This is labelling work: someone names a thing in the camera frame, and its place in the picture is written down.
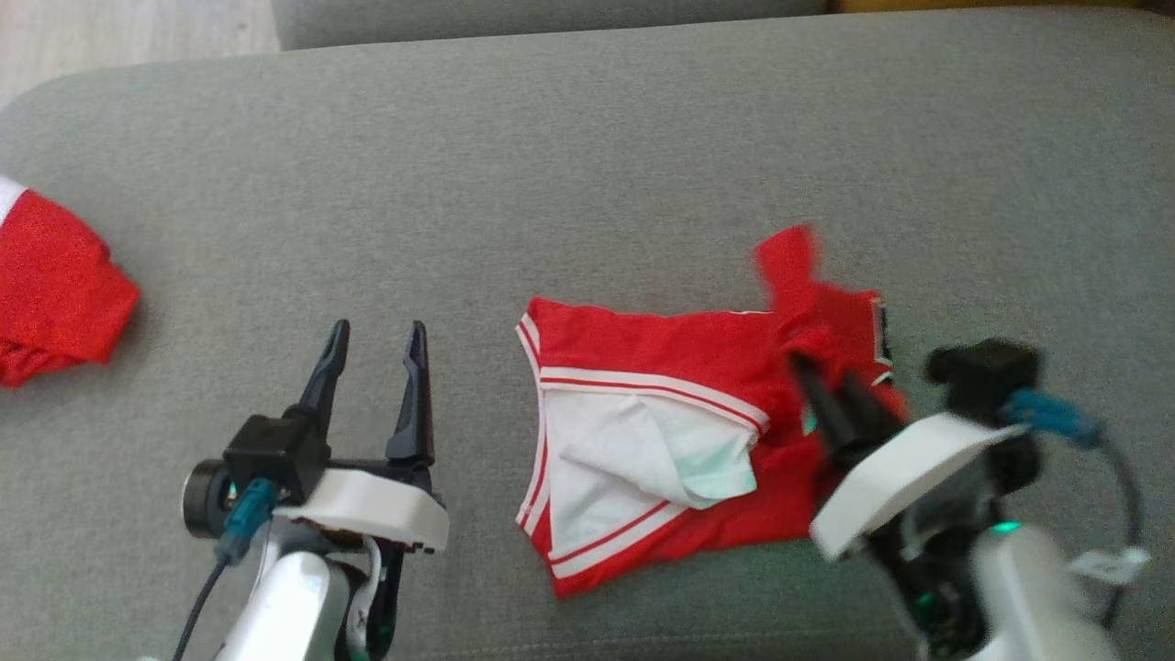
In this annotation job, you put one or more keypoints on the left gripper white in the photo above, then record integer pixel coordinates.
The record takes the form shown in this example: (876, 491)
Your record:
(376, 509)

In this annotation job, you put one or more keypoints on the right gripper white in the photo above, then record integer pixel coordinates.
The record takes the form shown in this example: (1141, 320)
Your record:
(909, 477)

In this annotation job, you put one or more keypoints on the red white striped jersey garment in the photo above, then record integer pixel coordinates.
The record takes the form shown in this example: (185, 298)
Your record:
(661, 349)

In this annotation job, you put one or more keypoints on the red garment wide white band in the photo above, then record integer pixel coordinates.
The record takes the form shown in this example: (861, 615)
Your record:
(55, 285)

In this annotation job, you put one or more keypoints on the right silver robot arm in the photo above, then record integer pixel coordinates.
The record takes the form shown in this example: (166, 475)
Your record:
(1028, 606)

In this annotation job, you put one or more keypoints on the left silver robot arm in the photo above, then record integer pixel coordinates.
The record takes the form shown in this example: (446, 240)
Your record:
(285, 606)

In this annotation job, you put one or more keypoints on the grey sofa seat cushion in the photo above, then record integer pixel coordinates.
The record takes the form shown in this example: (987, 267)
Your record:
(551, 138)

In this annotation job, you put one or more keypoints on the wide grey sofa back cushion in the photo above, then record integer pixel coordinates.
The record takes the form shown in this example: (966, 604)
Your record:
(551, 18)

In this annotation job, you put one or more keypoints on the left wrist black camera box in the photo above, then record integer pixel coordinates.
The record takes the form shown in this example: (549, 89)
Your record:
(275, 454)

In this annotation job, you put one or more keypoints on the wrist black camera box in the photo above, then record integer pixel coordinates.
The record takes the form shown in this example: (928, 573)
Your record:
(275, 454)
(982, 376)

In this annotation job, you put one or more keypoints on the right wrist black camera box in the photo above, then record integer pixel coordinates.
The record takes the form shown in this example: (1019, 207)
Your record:
(982, 376)

